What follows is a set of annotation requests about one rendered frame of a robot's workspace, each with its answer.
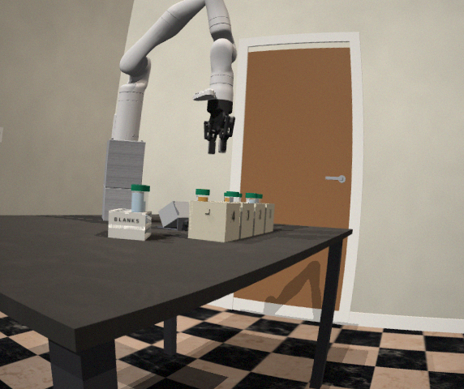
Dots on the white tube rack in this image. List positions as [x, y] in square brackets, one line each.
[125, 224]

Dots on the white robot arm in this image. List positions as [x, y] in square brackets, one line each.
[135, 62]

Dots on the cream tube adapter with holes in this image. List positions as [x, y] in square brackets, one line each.
[214, 221]

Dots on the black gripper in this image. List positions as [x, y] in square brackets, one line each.
[219, 110]

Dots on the cream square bucket adapter with holes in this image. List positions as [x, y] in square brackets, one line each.
[269, 217]
[258, 222]
[246, 220]

